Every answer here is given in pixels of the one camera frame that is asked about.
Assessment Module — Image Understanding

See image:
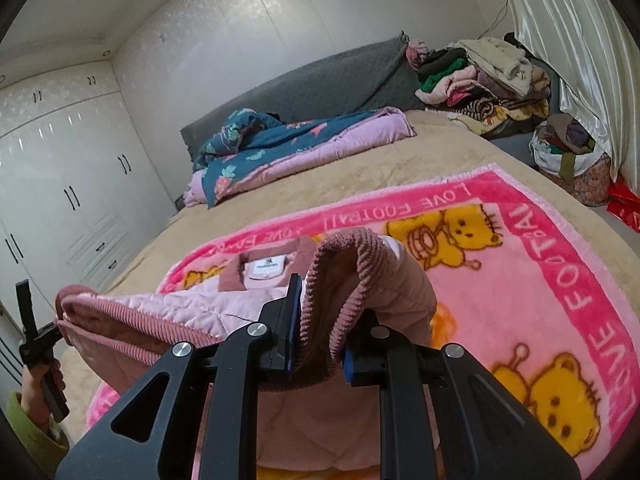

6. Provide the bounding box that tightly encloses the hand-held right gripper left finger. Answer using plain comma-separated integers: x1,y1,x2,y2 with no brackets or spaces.
55,272,303,480

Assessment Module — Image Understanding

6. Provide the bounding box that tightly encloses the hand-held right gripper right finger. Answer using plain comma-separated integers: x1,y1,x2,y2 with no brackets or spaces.
342,307,583,480

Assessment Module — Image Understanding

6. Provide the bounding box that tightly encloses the pink quilted jacket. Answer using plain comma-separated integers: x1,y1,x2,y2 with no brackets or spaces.
54,227,441,480

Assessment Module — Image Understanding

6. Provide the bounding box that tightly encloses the person's left forearm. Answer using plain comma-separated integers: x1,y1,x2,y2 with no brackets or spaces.
0,390,70,467

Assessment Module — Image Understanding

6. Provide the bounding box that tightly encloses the floral bag of clothes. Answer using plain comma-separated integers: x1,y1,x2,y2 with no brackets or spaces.
530,112,615,207

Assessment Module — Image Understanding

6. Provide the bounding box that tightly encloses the pile of folded clothes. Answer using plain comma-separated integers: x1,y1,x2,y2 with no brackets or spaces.
406,34,553,141

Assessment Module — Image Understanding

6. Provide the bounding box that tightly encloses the person's left hand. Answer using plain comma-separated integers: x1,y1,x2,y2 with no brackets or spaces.
20,357,68,427

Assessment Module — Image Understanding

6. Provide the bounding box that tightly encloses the white wardrobe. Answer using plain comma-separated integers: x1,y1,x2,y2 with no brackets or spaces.
0,57,183,361

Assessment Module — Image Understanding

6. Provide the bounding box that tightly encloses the beige bed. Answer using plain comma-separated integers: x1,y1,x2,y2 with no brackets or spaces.
60,110,640,441

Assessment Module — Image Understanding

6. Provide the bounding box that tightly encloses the teal and pink floral quilt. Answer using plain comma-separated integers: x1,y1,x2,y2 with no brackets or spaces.
182,106,417,209

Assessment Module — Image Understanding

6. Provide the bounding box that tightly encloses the pink printed blanket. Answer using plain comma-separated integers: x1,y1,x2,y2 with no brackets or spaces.
82,162,640,480

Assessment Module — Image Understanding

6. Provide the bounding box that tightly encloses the red bag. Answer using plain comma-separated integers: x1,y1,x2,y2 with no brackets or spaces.
606,177,640,233

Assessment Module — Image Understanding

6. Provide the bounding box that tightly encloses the white satin curtain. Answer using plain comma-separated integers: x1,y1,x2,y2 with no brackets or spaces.
495,0,640,196

